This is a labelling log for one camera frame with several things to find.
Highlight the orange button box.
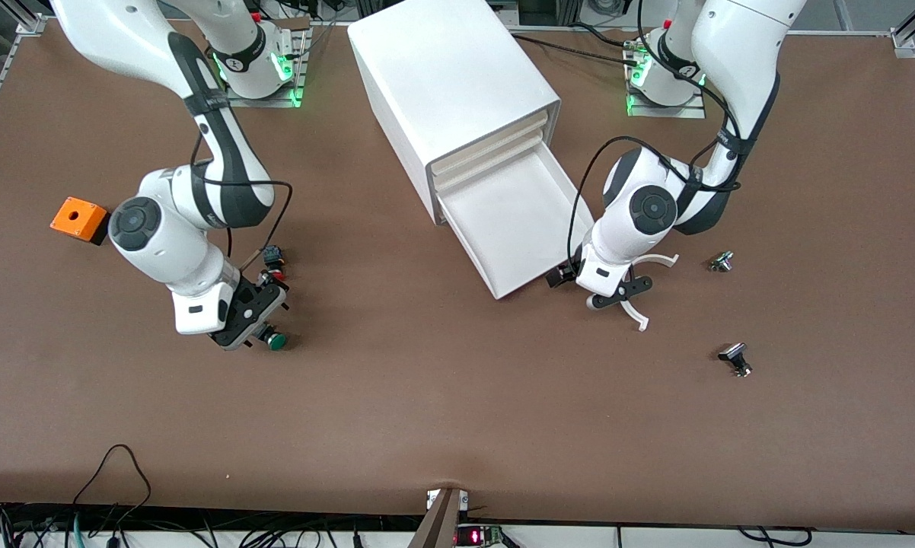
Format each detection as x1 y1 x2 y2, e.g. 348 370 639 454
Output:
49 196 112 246

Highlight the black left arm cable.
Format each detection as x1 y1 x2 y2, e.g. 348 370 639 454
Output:
566 137 740 263

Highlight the black table cable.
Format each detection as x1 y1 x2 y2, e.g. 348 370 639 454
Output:
509 33 632 69
570 21 642 49

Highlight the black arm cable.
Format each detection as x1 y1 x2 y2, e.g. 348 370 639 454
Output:
191 133 293 269
566 137 740 263

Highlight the black button with square cap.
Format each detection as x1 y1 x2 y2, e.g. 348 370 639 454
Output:
718 342 753 378

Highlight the white half ring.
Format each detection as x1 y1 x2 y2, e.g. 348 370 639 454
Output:
621 253 680 333

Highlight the looped black cable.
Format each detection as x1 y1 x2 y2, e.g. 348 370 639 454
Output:
69 444 154 527

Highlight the aluminium right arm base plate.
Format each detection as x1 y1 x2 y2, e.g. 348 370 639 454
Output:
222 23 312 109

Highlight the white drawer cabinet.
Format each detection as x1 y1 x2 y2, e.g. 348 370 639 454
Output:
347 0 561 226

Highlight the device with red light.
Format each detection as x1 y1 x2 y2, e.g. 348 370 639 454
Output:
456 524 508 548

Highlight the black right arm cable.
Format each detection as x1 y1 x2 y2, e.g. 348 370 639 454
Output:
191 133 293 269

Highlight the white plastic drawer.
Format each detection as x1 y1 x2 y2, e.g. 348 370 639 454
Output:
437 143 597 300
431 110 548 174
435 131 544 193

